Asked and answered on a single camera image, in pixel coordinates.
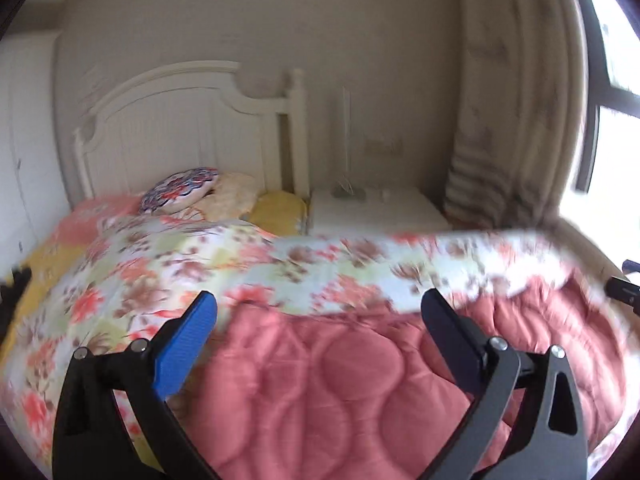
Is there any floral quilt with pink underside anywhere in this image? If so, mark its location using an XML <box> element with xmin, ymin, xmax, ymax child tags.
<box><xmin>1</xmin><ymin>200</ymin><xmax>639</xmax><ymax>479</ymax></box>

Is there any black object at bedside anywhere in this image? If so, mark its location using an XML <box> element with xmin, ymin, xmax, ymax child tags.
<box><xmin>0</xmin><ymin>266</ymin><xmax>32</xmax><ymax>342</ymax></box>

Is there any beige patterned curtain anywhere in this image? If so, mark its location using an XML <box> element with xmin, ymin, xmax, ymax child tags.
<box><xmin>444</xmin><ymin>0</ymin><xmax>588</xmax><ymax>229</ymax></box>

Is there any white wardrobe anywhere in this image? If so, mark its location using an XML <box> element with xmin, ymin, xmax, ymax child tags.
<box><xmin>0</xmin><ymin>30</ymin><xmax>70</xmax><ymax>274</ymax></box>

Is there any red blue patterned pillow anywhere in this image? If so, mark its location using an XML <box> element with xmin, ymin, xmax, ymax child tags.
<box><xmin>139</xmin><ymin>167</ymin><xmax>219</xmax><ymax>214</ymax></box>

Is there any white bedside table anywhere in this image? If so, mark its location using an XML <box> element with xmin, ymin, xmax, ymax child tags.
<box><xmin>307</xmin><ymin>188</ymin><xmax>451</xmax><ymax>236</ymax></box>

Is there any beige lace pillow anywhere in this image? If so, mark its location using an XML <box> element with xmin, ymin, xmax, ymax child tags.
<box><xmin>194</xmin><ymin>172</ymin><xmax>260</xmax><ymax>221</ymax></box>

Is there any yellow bed sheet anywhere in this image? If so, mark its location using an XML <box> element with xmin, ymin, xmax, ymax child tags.
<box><xmin>248</xmin><ymin>191</ymin><xmax>307</xmax><ymax>236</ymax></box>

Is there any white wooden headboard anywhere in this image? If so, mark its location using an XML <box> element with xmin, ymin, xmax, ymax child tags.
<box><xmin>74</xmin><ymin>61</ymin><xmax>310</xmax><ymax>198</ymax></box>

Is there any dark window frame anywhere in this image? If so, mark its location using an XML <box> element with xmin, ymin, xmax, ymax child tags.
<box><xmin>575</xmin><ymin>0</ymin><xmax>639</xmax><ymax>194</ymax></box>

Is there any wall socket plate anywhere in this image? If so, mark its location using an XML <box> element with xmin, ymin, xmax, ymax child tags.
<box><xmin>363</xmin><ymin>136</ymin><xmax>404</xmax><ymax>157</ymax></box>

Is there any white cable on nightstand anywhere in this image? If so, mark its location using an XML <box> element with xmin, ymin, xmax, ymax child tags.
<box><xmin>330</xmin><ymin>86</ymin><xmax>369</xmax><ymax>201</ymax></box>

